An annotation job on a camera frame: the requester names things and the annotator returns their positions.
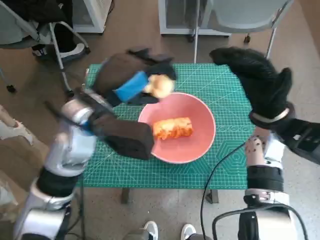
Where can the rectangular bread loaf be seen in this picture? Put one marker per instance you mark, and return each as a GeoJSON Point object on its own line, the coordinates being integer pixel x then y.
{"type": "Point", "coordinates": [175, 127]}

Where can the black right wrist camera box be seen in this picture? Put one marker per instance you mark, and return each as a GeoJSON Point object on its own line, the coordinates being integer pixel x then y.
{"type": "Point", "coordinates": [300, 140]}

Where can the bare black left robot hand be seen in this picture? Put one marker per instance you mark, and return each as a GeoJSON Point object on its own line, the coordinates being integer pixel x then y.
{"type": "Point", "coordinates": [117, 72]}

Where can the grey office chair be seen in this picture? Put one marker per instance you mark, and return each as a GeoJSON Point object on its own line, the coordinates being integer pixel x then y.
{"type": "Point", "coordinates": [245, 15]}
{"type": "Point", "coordinates": [15, 35]}

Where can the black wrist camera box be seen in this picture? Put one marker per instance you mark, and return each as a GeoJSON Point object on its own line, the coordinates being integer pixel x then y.
{"type": "Point", "coordinates": [130, 140]}
{"type": "Point", "coordinates": [300, 140]}

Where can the white perforated metal cabinet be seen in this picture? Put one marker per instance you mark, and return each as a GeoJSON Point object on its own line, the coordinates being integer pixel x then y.
{"type": "Point", "coordinates": [97, 15]}

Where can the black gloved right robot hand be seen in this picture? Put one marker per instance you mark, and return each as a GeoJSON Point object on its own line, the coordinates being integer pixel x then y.
{"type": "Point", "coordinates": [262, 82]}

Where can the white cabinet dark mesh door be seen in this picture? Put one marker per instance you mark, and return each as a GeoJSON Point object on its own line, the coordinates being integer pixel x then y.
{"type": "Point", "coordinates": [175, 15]}

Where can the pink bowl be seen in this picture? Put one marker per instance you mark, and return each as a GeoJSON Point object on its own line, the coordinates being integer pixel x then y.
{"type": "Point", "coordinates": [195, 105]}

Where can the seated person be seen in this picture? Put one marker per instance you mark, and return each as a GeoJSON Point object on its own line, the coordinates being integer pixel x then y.
{"type": "Point", "coordinates": [65, 35]}

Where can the white shoe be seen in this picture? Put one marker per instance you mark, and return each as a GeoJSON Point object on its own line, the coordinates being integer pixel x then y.
{"type": "Point", "coordinates": [150, 230]}
{"type": "Point", "coordinates": [188, 231]}

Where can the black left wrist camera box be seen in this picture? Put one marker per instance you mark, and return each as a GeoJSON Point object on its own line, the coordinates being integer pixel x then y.
{"type": "Point", "coordinates": [130, 140]}

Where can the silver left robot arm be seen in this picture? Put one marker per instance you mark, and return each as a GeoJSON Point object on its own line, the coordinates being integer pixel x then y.
{"type": "Point", "coordinates": [70, 150]}

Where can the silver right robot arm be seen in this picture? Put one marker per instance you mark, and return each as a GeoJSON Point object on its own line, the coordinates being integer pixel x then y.
{"type": "Point", "coordinates": [262, 177]}

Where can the dark table leg bracket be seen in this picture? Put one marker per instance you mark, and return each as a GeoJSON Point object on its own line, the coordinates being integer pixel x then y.
{"type": "Point", "coordinates": [212, 198]}
{"type": "Point", "coordinates": [125, 197]}

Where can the green cutting mat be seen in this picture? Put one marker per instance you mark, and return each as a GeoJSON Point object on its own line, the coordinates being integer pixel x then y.
{"type": "Point", "coordinates": [200, 75]}

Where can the round bread bun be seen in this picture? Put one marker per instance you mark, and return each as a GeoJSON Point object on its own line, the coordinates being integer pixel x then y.
{"type": "Point", "coordinates": [161, 86]}

